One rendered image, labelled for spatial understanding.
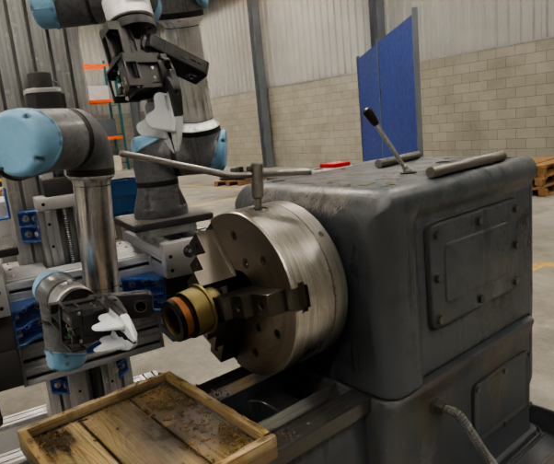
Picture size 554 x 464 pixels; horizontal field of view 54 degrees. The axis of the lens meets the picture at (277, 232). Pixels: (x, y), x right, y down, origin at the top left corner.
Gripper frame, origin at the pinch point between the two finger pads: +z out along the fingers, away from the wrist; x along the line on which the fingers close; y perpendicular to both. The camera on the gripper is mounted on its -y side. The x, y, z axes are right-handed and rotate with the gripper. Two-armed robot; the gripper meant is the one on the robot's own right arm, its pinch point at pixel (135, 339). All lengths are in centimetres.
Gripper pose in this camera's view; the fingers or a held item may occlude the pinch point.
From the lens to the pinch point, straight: 88.8
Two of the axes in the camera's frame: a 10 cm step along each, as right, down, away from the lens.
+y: -7.7, 1.3, -6.2
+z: 6.3, 1.7, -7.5
